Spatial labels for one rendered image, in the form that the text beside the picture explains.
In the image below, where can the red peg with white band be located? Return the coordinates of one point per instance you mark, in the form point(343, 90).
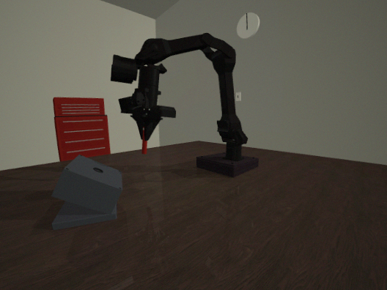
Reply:
point(144, 144)

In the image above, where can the grey diamond-shaped panel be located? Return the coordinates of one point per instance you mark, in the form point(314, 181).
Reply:
point(91, 191)

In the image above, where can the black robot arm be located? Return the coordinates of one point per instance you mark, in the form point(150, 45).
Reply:
point(156, 50)

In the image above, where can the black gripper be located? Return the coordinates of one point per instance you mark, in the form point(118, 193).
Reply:
point(150, 119)

